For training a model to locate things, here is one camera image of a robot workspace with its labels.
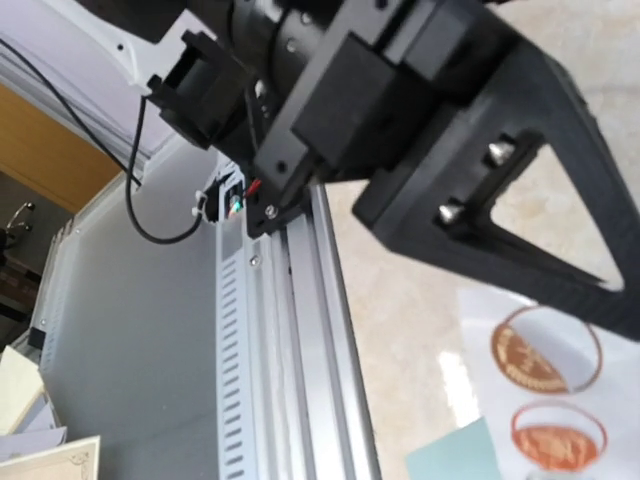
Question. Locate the wax seal sticker sheet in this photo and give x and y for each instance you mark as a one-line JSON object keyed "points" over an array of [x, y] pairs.
{"points": [[560, 397]]}

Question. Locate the stacked papers beside table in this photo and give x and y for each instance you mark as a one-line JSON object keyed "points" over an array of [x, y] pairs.
{"points": [[34, 441]]}

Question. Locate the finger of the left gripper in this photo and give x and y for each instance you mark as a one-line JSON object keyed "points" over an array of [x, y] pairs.
{"points": [[510, 190]]}

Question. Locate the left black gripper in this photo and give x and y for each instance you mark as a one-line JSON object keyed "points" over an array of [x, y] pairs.
{"points": [[351, 82]]}

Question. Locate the front aluminium rail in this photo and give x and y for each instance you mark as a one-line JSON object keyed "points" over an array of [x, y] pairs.
{"points": [[290, 396]]}

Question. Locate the teal paper envelope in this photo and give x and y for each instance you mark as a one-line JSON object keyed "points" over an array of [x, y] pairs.
{"points": [[464, 454]]}

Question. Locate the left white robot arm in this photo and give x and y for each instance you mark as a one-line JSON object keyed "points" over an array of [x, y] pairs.
{"points": [[202, 90]]}

